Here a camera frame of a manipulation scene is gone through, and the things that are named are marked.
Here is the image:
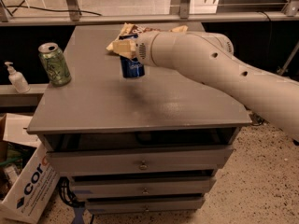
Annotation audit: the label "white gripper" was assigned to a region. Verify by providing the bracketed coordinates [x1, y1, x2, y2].
[112, 31, 160, 67]

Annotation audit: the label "blue pepsi can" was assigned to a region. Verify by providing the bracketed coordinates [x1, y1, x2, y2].
[120, 56, 145, 78]

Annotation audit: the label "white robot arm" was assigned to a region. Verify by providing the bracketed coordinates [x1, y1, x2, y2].
[112, 31, 299, 141]

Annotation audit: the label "green soda can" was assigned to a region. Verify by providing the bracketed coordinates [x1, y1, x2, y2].
[38, 42, 71, 86]

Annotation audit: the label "brown chip bag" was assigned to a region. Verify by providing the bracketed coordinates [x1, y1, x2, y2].
[106, 22, 190, 53]

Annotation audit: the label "grey drawer cabinet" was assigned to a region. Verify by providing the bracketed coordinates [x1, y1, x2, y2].
[28, 25, 250, 215]

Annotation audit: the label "white pump bottle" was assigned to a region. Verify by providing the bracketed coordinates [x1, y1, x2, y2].
[5, 62, 30, 93]

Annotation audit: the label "white cardboard box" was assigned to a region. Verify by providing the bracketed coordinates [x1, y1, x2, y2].
[0, 113, 59, 224]

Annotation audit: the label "black cable on floor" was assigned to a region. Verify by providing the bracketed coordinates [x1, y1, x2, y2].
[0, 0, 103, 18]

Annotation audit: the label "black cables under cabinet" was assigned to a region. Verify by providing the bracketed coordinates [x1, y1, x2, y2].
[56, 177, 85, 209]

